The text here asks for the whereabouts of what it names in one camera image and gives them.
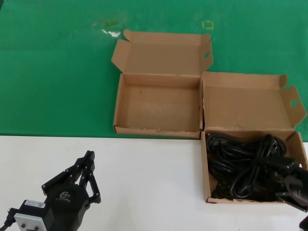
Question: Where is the left open cardboard box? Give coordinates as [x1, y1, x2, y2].
[111, 29, 214, 140]

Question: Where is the right open cardboard box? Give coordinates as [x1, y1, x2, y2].
[201, 71, 308, 205]

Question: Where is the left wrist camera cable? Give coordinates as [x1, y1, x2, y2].
[0, 207, 15, 231]

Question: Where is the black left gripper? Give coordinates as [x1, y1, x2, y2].
[41, 151, 102, 229]

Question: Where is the green table mat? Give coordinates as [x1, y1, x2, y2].
[0, 0, 308, 141]

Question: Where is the black power cable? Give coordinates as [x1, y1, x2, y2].
[211, 178, 280, 202]
[208, 134, 289, 183]
[206, 133, 287, 159]

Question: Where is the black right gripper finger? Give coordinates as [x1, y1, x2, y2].
[275, 185, 308, 213]
[276, 167, 308, 180]

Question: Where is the open cardboard box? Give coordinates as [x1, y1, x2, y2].
[111, 29, 214, 140]
[201, 71, 308, 205]

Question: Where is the left wrist camera silver bracket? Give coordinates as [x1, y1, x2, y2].
[13, 199, 47, 231]

